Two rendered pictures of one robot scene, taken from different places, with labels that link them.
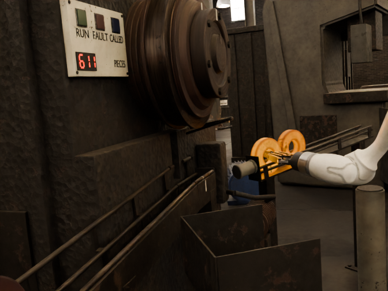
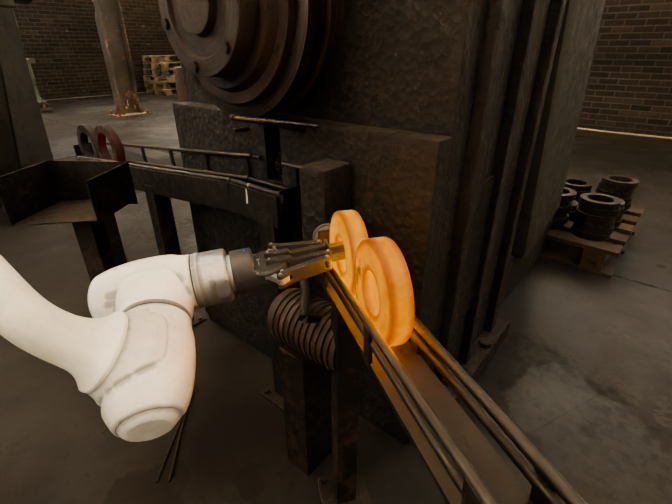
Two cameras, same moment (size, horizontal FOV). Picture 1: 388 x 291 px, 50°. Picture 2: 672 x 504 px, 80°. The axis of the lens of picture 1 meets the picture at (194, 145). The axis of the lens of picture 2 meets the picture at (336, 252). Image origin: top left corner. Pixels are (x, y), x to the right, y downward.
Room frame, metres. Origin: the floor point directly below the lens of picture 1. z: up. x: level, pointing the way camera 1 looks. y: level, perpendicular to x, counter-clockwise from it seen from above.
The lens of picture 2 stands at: (1.94, -0.91, 1.03)
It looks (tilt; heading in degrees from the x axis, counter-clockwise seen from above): 27 degrees down; 109
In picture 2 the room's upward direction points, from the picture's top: straight up
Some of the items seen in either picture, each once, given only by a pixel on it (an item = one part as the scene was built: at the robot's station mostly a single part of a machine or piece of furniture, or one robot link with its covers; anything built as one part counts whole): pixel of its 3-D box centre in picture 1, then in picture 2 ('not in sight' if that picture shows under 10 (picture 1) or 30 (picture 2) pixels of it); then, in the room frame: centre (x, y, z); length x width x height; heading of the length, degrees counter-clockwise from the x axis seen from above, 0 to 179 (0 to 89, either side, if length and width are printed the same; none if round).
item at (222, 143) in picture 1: (212, 172); (326, 212); (1.63, -0.06, 0.68); 0.11 x 0.08 x 0.24; 69
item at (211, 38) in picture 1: (213, 54); (202, 2); (1.37, -0.09, 1.11); 0.28 x 0.06 x 0.28; 159
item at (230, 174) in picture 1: (242, 181); not in sight; (3.66, -0.40, 0.17); 0.57 x 0.31 x 0.34; 179
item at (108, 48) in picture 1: (98, 42); not in sight; (1.13, 0.23, 1.15); 0.26 x 0.02 x 0.18; 159
